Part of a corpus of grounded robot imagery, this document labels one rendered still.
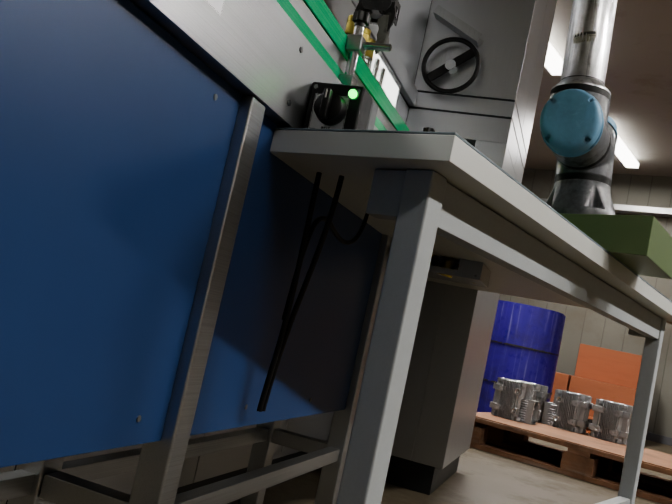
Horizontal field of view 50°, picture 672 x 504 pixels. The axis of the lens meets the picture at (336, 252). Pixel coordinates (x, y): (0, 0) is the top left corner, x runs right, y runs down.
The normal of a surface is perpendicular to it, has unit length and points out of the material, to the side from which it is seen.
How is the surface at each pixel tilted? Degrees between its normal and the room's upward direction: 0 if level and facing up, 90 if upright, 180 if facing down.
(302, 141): 90
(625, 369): 90
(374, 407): 90
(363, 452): 90
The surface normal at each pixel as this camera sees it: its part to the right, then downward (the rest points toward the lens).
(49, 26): 0.93, 0.17
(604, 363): -0.43, -0.18
